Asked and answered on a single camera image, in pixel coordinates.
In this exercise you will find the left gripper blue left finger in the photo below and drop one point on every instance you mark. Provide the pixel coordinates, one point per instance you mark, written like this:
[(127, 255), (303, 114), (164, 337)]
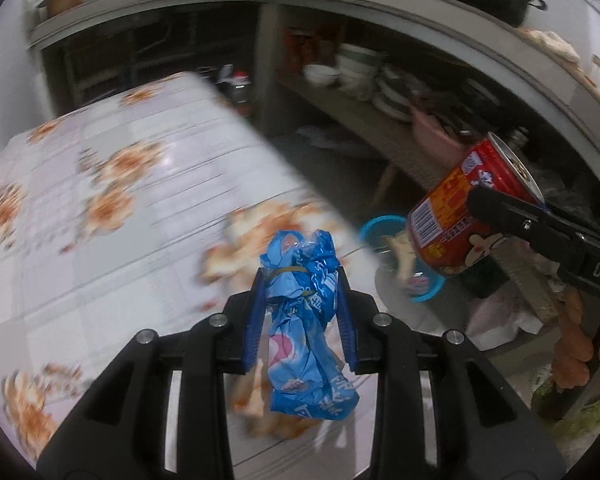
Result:
[(256, 308)]

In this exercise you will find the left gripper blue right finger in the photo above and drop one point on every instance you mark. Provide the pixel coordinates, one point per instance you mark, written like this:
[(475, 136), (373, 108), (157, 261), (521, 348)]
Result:
[(346, 326)]

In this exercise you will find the blue snack wrapper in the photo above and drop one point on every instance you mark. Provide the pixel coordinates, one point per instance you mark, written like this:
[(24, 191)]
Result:
[(301, 291)]

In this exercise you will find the red drink can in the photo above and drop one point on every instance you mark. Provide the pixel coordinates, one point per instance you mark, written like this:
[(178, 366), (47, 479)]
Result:
[(445, 235)]

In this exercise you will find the beige paper napkin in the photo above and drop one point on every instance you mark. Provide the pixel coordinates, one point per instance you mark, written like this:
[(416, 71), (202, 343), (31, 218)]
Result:
[(403, 254)]

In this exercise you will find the person's right hand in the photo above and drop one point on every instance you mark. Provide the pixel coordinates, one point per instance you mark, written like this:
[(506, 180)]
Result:
[(574, 349)]

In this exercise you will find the blue plastic waste basket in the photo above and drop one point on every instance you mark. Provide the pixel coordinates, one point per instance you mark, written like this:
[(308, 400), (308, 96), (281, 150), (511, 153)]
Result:
[(425, 283)]

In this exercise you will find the perforated metal shelf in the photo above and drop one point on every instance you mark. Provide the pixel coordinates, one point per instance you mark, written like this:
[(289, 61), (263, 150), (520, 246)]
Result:
[(396, 143)]

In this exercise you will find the pink plastic basin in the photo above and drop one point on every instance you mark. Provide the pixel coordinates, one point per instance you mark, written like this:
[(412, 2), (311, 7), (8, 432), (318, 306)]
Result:
[(434, 141)]

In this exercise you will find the floral tablecloth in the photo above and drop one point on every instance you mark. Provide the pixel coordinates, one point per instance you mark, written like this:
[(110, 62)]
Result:
[(144, 210)]

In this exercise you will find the white bowl on shelf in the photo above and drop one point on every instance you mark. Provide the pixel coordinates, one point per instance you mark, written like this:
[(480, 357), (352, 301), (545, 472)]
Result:
[(320, 76)]

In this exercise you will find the stack of white dishes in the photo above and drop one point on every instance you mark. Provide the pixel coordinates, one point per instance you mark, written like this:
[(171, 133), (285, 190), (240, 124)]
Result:
[(365, 77)]

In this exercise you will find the red box on shelf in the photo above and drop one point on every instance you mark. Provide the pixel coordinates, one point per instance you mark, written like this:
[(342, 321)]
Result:
[(301, 49)]

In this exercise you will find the copper pot on counter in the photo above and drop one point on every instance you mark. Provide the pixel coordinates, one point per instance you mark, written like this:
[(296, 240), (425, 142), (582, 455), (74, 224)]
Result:
[(56, 7)]

